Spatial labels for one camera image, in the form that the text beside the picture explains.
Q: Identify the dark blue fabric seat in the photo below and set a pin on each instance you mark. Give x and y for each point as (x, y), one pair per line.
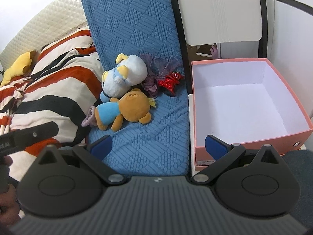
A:
(299, 169)

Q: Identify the white duck plush toy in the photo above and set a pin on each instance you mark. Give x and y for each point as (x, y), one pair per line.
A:
(127, 71)

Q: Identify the red glitter toy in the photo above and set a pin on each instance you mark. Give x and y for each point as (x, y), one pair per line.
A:
(168, 82)

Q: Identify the purple ribbon bow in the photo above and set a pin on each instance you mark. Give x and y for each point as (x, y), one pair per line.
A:
(151, 84)

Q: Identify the brown teddy bear blue shirt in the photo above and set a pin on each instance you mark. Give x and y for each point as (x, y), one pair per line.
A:
(133, 105)

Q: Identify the yellow plush toy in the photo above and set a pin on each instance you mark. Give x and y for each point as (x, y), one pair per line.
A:
(17, 66)

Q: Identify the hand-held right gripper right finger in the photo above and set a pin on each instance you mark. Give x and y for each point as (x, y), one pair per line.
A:
(215, 146)

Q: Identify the white chair black frame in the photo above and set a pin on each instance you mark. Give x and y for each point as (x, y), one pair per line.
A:
(220, 9)

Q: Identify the pink frilly fabric piece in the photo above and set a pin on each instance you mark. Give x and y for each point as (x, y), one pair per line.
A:
(88, 117)

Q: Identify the pink cardboard box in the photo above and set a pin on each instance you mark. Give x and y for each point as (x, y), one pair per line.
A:
(244, 102)

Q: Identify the white quilted headboard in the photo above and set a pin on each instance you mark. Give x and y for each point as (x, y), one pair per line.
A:
(36, 22)

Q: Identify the black curved bar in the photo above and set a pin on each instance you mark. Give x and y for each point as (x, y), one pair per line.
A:
(291, 1)

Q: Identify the person's left hand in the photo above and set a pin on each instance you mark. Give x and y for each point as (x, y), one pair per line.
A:
(6, 162)

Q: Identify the blue textured cushion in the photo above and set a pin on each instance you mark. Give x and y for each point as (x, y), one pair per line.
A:
(137, 29)

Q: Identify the striped blanket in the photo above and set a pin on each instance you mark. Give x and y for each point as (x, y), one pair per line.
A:
(49, 90)

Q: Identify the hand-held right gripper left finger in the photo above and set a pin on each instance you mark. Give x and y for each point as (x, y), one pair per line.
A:
(100, 146)

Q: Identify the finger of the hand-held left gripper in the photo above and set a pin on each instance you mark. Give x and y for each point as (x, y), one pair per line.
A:
(36, 133)

